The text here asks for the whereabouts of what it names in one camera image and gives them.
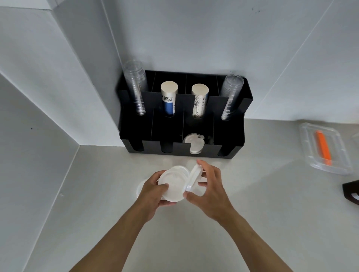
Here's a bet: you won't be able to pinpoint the paper cup stack blue print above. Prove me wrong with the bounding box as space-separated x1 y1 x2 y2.
160 81 179 118

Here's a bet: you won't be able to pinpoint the person's right hand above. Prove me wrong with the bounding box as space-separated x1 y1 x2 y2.
183 160 236 225

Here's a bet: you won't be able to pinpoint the person's right forearm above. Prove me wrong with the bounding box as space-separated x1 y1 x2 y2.
219 208 293 272

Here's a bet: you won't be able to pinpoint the clear plastic container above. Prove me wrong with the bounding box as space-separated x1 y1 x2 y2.
299 122 353 175

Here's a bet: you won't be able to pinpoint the black object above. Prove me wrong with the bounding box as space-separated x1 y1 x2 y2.
342 181 359 205

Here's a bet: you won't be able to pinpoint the tall stack of clear cups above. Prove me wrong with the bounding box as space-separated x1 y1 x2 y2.
122 60 148 116

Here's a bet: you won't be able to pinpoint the black cup and lid organizer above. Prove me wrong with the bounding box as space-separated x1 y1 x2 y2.
117 70 254 160

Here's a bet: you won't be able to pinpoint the stack of white lids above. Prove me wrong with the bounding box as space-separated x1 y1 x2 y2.
158 165 191 202

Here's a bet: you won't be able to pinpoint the paper cup stack black drawing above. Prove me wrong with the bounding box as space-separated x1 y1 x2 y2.
191 84 209 119

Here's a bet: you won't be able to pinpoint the short stack of clear cups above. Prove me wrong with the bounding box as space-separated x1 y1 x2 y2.
220 74 244 121

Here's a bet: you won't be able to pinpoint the orange tool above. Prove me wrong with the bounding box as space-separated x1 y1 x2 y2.
316 131 332 166

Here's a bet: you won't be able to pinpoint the person's left hand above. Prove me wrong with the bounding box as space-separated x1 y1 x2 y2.
136 169 177 222

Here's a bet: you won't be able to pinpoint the white lids with sip hole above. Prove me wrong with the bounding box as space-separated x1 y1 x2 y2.
184 133 205 155

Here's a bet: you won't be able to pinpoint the person's left forearm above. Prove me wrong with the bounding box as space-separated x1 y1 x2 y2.
69 200 153 272

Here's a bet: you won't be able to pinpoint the white cup lid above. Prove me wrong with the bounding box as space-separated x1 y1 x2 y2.
195 177 208 197
184 164 203 193

